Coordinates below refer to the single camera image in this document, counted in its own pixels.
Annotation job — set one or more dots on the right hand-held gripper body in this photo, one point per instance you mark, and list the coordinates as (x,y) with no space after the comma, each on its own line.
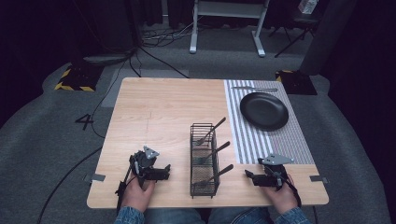
(275,174)

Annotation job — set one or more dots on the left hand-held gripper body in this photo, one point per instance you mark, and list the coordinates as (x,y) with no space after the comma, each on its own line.
(144,163)

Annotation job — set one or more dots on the person's right hand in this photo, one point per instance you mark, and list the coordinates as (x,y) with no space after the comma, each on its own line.
(281,197)

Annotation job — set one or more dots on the person's left hand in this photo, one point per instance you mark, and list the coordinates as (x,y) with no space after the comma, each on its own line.
(137,196)

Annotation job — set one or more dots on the striped grey white placemat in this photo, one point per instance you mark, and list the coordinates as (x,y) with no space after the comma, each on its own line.
(249,146)

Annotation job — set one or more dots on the dark metal fork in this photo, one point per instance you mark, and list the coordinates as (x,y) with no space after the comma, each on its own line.
(212,130)
(218,150)
(221,173)

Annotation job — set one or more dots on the grey tape piece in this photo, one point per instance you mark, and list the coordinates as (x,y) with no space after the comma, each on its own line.
(95,177)
(318,179)

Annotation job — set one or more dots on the person's legs in jeans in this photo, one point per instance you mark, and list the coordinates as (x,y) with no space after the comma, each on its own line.
(199,216)

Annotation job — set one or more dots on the black round plate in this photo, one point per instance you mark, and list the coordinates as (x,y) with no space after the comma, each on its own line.
(264,111)

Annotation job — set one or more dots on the silver table knife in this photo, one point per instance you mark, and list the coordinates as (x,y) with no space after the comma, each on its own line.
(258,89)

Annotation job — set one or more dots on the yellow black striped floor plate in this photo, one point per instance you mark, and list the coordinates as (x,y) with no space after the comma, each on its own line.
(79,79)
(297,82)

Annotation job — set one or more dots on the dark round stand base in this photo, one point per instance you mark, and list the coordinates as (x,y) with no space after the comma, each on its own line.
(107,58)

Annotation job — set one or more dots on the black folding stand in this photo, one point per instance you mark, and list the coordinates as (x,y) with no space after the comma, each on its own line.
(295,28)

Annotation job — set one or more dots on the grey curtain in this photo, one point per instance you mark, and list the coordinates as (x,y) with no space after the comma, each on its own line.
(330,34)

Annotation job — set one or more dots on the white cardboard box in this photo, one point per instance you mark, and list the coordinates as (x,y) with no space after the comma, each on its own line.
(307,6)

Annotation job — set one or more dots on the white metal desk frame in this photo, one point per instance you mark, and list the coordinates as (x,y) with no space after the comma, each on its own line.
(229,9)

